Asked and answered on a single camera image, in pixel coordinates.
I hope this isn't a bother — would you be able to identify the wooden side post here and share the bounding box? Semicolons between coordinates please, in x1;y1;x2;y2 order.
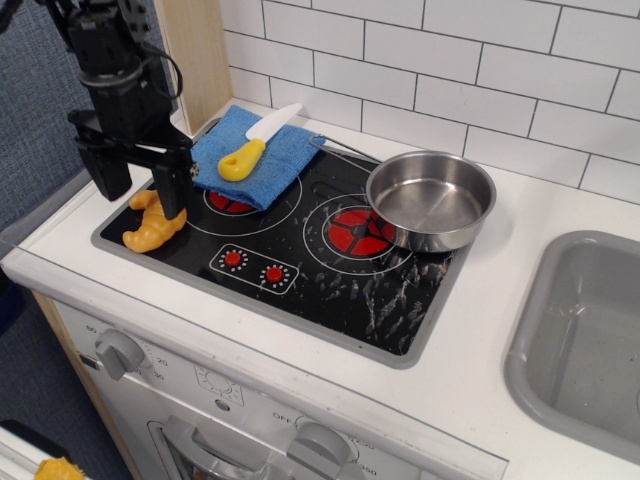
154;0;233;136

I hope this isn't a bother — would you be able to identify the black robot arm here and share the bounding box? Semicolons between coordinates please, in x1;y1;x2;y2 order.
1;1;193;225

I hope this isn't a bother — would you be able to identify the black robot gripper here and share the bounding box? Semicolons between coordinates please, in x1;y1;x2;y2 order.
47;1;197;220

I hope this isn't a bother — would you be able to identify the blue microfiber towel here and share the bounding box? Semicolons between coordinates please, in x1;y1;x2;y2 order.
191;105;319;211

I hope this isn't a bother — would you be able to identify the grey oven knob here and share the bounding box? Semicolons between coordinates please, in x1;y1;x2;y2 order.
95;329;145;381
286;422;351;479

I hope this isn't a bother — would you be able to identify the stainless steel pan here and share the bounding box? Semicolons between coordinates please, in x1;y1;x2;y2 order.
309;134;497;254

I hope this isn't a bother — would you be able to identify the yellow object in corner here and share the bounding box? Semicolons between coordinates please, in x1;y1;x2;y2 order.
34;457;86;480

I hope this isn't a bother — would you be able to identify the grey right oven knob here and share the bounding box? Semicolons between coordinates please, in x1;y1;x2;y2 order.
286;422;351;479

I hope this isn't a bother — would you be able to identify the silver oven door handle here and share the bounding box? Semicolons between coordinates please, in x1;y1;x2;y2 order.
162;416;294;479

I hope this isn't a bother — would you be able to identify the grey left oven knob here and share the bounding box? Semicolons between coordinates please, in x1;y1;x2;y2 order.
95;329;145;381

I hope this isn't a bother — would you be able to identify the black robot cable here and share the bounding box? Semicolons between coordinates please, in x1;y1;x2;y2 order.
139;42;184;114

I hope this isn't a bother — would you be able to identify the black toy stove top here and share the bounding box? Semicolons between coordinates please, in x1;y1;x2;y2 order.
92;147;468;368

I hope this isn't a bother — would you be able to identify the yellow plastic toy croissant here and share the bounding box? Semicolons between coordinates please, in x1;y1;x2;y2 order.
122;190;187;253

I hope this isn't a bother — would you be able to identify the yellow-handled toy knife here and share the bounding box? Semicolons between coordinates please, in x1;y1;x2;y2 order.
217;103;303;182

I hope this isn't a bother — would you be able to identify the grey plastic sink basin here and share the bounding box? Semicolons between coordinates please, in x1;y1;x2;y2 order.
505;231;639;463

